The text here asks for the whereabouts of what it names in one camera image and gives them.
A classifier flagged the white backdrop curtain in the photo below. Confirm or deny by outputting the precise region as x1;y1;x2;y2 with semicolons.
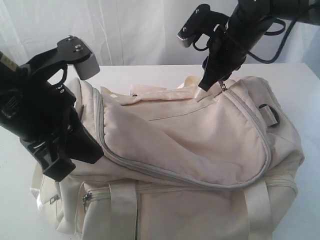
0;0;320;68

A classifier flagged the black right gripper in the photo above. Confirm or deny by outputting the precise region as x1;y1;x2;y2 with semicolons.
198;22;250;91

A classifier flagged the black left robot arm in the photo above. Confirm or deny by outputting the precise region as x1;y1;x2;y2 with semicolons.
0;50;103;182

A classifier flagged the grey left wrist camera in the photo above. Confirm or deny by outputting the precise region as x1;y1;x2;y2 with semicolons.
57;35;100;81

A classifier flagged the cream duffel bag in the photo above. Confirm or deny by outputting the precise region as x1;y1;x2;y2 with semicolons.
30;76;305;240

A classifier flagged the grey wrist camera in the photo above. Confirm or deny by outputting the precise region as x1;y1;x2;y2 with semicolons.
57;35;100;81
177;3;229;48

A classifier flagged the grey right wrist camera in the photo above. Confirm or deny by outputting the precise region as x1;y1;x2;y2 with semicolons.
177;3;229;48

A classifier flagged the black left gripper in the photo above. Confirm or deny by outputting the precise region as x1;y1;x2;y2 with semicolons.
0;79;104;182

